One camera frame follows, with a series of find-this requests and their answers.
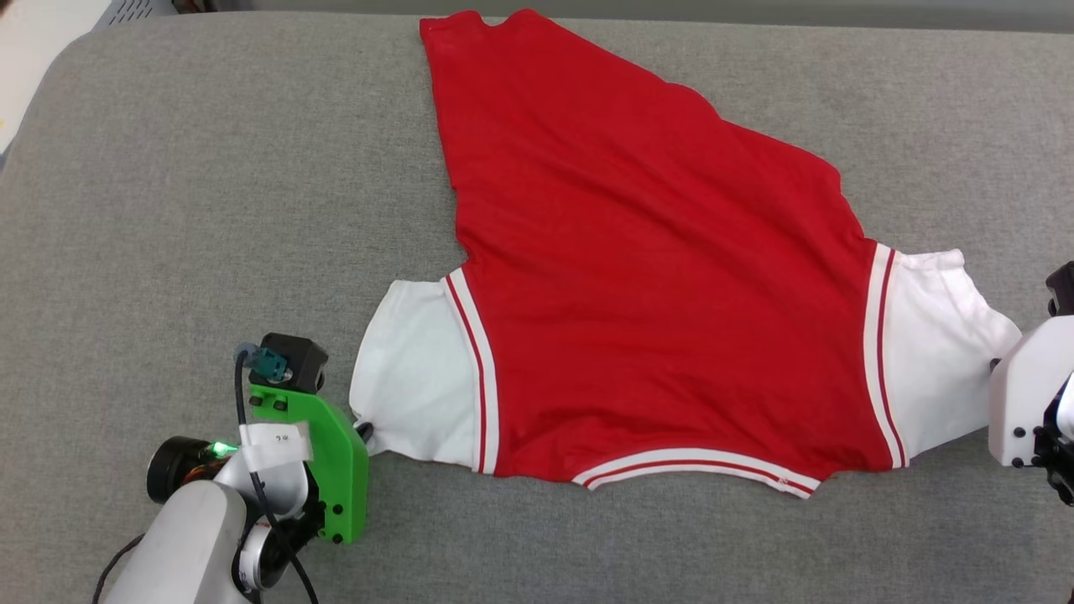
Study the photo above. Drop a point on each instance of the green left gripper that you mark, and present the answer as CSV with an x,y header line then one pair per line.
x,y
340,470

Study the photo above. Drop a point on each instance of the teal left camera connector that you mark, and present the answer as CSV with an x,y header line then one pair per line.
x,y
270,365

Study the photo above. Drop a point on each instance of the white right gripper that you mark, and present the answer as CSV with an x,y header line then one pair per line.
x,y
1024,403

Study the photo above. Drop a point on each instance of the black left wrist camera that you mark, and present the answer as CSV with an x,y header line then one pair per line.
x,y
298,361

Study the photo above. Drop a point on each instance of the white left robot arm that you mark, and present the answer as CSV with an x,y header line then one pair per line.
x,y
185,545

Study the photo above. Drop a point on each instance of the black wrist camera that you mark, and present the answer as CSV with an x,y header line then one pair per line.
x,y
1064,289
298,361

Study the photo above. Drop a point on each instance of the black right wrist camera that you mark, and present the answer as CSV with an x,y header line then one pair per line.
x,y
1064,289

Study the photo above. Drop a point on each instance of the red and white baseball shirt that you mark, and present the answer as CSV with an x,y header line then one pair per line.
x,y
654,277

